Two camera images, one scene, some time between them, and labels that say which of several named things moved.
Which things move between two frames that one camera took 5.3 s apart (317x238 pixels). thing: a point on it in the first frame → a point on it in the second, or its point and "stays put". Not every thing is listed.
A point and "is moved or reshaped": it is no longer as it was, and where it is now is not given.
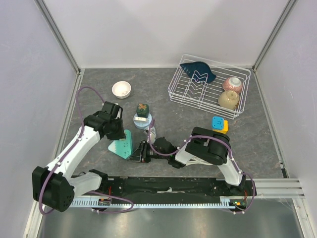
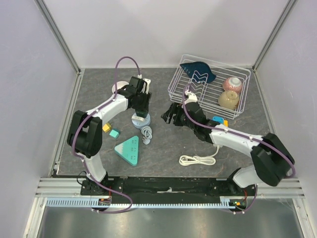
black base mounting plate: (135, 186) stays put
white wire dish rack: (217, 88) stays put
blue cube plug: (218, 122) stays put
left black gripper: (120, 134) → (147, 98)
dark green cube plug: (142, 110) stays put
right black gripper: (143, 147) → (175, 108)
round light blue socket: (142, 124) stays put
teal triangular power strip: (123, 147) is moved or reshaped
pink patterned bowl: (232, 84) stays put
